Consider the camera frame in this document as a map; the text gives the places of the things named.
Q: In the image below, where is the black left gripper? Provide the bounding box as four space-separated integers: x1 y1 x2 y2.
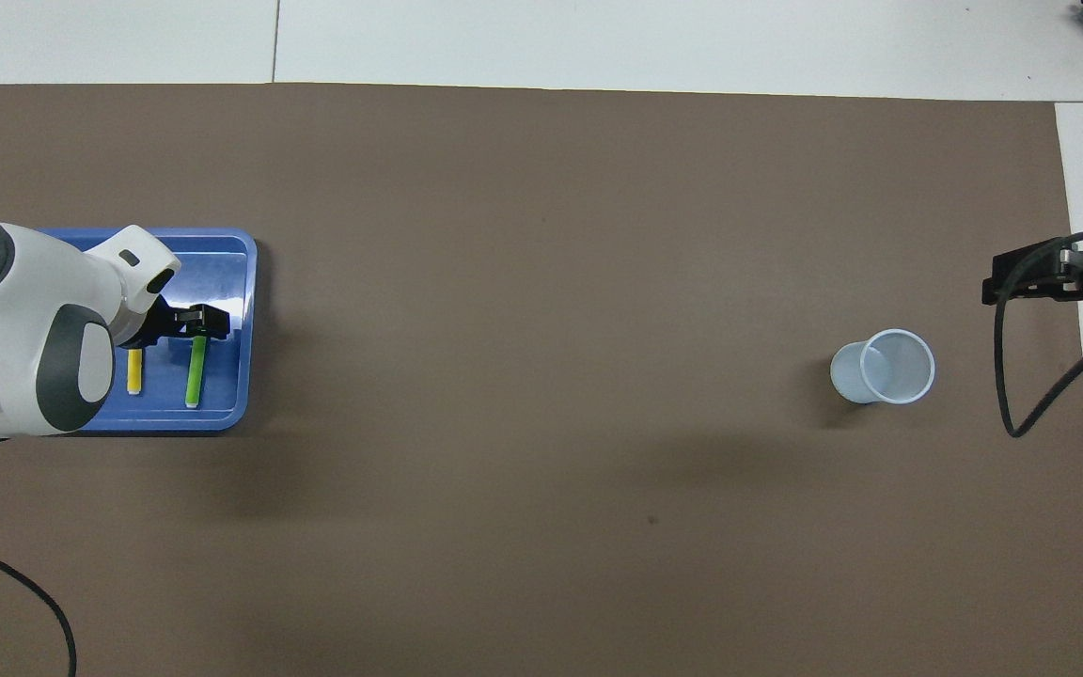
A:
139 299 230 347

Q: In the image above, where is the green pen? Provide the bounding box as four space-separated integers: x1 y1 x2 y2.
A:
185 335 209 409

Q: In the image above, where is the blue plastic tray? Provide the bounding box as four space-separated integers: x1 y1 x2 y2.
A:
34 227 259 433

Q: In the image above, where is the translucent plastic cup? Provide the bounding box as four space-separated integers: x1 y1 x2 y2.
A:
829 328 936 406

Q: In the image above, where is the brown table mat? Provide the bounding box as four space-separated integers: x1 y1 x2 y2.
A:
0 83 1083 677

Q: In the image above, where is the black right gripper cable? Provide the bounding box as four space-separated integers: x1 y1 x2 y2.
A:
993 226 1083 439

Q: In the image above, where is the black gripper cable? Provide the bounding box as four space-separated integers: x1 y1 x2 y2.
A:
993 226 1083 439
0 534 78 677

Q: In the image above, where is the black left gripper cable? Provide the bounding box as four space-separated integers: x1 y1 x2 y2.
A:
0 534 78 677

